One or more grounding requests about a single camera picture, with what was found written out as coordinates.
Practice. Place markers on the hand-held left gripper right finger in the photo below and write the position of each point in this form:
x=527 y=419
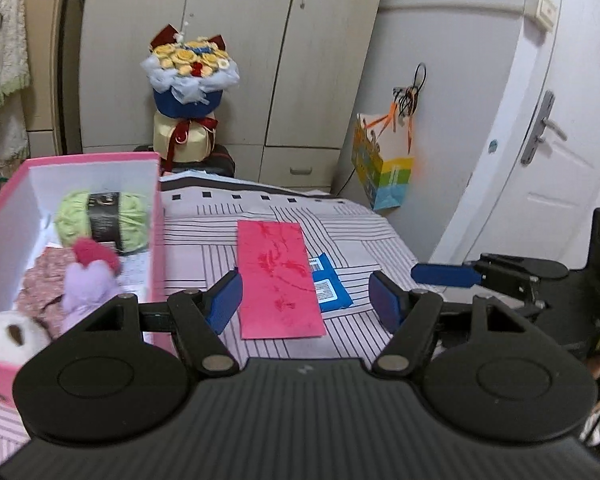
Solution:
x=382 y=302

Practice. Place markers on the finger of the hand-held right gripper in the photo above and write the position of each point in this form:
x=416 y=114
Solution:
x=445 y=275

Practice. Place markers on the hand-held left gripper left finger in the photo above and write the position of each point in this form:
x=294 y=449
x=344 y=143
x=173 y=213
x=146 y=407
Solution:
x=225 y=302

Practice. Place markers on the pink cardboard box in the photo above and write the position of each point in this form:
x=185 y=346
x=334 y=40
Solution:
x=157 y=260

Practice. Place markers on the purple plush toy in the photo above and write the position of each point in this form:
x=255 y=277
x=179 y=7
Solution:
x=87 y=290

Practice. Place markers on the pink fuzzy plush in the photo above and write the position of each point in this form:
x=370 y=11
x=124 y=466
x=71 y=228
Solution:
x=92 y=255

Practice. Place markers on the blue packet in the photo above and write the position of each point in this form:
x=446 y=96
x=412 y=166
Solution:
x=330 y=290

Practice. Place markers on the red envelope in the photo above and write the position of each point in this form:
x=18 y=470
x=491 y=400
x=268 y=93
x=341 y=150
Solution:
x=275 y=270

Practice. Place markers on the printed paper sheet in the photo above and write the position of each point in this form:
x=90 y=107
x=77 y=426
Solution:
x=135 y=270

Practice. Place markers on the colourful gift bag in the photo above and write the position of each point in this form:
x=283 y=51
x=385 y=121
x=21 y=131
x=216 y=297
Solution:
x=380 y=175

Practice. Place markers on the black suitcase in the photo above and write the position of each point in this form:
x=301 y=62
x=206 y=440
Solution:
x=222 y=160

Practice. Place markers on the light green yarn ball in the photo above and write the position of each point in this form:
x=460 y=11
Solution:
x=72 y=215

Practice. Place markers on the floral pink cloth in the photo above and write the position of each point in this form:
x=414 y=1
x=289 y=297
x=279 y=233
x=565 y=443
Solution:
x=40 y=285

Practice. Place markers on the white door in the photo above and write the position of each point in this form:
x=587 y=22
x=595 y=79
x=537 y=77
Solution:
x=570 y=85

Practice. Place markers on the panda plush toy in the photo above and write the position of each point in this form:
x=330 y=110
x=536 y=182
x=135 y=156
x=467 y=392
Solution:
x=10 y=340

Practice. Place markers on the flower bouquet with blue wrap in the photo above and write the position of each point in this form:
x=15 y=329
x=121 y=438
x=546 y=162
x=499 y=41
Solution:
x=190 y=80

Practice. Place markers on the beige wardrobe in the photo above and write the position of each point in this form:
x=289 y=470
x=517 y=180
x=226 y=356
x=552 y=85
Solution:
x=260 y=60

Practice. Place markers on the white knitted cloth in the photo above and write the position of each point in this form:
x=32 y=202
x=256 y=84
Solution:
x=5 y=135

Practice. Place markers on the wall light switch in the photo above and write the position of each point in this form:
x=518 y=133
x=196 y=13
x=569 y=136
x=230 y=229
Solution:
x=542 y=10

